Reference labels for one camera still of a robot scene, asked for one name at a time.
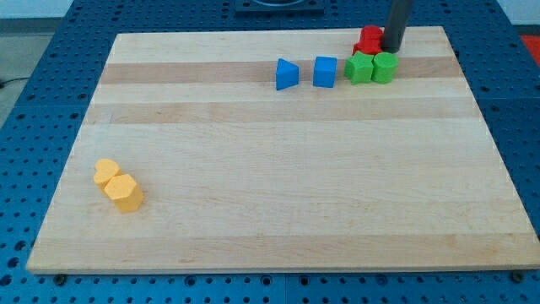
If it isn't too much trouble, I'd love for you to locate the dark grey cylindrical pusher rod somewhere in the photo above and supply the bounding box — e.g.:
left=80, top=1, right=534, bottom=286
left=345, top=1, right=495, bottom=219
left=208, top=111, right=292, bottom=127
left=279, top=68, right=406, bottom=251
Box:
left=381, top=0, right=413, bottom=53

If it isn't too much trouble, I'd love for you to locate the red circle block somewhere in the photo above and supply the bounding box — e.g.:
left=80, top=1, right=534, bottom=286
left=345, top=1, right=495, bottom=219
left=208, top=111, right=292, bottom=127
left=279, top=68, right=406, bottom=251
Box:
left=359, top=24, right=383, bottom=41

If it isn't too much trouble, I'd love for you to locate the green circle block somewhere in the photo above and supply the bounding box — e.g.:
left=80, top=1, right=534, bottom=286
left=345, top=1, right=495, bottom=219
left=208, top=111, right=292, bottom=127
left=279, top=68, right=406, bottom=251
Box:
left=371, top=52, right=398, bottom=84

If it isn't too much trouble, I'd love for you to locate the red star block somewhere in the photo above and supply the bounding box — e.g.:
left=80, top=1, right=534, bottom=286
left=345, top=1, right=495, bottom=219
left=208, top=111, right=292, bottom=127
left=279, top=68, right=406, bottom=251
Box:
left=352, top=40, right=382, bottom=56

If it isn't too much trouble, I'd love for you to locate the green star block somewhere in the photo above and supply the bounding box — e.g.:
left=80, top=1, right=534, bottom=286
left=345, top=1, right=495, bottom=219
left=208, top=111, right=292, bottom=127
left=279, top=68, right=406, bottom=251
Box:
left=344, top=52, right=374, bottom=84

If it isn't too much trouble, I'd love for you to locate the blue cube block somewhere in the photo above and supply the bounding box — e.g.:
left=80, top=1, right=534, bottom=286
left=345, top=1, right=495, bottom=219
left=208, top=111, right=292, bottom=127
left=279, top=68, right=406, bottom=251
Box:
left=312, top=57, right=338, bottom=88

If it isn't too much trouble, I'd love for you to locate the blue triangle block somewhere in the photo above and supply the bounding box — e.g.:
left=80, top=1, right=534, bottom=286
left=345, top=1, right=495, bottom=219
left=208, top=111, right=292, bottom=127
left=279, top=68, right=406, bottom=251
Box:
left=275, top=58, right=300, bottom=90

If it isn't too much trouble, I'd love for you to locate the wooden board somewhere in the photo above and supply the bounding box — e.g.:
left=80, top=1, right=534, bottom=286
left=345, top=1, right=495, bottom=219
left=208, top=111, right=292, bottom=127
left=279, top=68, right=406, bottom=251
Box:
left=26, top=26, right=539, bottom=274

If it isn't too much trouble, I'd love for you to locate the yellow hexagon block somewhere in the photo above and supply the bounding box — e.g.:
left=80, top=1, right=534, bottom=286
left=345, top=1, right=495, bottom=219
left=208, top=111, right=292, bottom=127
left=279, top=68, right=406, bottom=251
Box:
left=104, top=174, right=144, bottom=213

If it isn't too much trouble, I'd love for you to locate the yellow heart block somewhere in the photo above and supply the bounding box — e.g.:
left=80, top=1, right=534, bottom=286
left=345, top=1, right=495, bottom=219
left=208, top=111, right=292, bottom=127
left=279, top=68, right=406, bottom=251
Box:
left=93, top=159, right=122, bottom=192

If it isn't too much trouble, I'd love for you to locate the black cable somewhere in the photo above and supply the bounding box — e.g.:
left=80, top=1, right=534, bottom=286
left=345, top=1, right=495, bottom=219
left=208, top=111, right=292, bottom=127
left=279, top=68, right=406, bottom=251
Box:
left=0, top=76, right=30, bottom=90

